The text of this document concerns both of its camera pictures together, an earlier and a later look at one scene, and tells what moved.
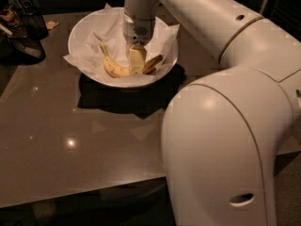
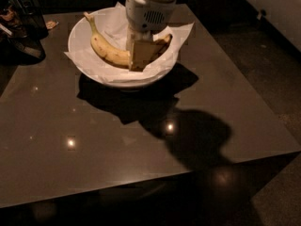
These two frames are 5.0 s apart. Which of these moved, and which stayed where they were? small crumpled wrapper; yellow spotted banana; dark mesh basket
Moved: yellow spotted banana
Stayed: dark mesh basket; small crumpled wrapper
